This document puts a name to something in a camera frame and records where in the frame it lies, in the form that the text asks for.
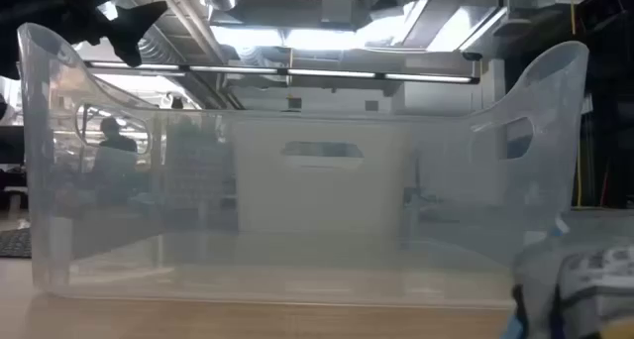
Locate black computer monitor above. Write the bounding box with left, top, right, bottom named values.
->
left=0, top=125, right=26, bottom=166

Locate dark patterned table mat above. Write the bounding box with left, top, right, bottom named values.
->
left=0, top=227, right=33, bottom=260

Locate white plastic bin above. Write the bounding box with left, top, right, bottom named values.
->
left=232, top=115, right=415, bottom=234

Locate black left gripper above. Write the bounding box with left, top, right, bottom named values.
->
left=0, top=0, right=170, bottom=80

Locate ribbed silver flexible duct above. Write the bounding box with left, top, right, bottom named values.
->
left=138, top=29, right=173, bottom=66

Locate long LED light bar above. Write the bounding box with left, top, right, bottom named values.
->
left=83, top=58, right=481, bottom=86

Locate clear plastic storage bin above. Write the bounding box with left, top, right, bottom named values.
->
left=17, top=21, right=590, bottom=310

